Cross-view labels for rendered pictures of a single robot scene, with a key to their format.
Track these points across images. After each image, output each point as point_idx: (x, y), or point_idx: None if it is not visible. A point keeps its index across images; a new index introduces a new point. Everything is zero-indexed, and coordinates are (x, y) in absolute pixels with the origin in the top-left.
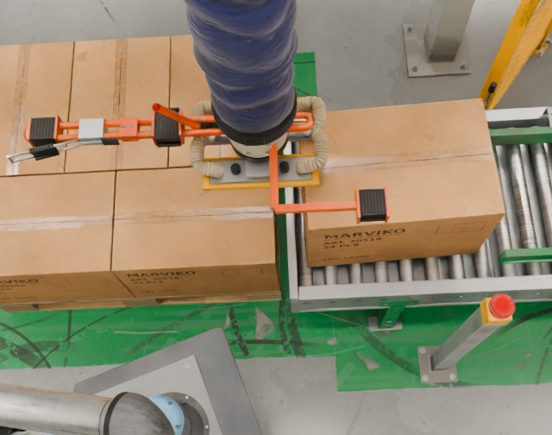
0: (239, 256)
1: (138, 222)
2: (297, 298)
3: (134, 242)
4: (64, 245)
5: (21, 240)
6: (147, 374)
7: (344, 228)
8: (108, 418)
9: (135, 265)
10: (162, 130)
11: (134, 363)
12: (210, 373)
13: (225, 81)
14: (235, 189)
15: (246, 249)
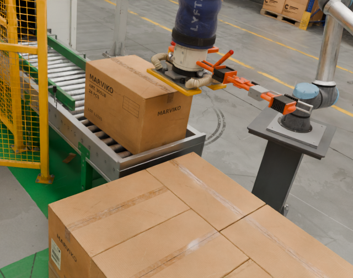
0: (204, 162)
1: (233, 205)
2: (203, 132)
3: (244, 201)
4: (282, 230)
5: (305, 252)
6: (289, 135)
7: None
8: None
9: (252, 195)
10: (229, 71)
11: (292, 143)
12: (265, 124)
13: None
14: None
15: (198, 161)
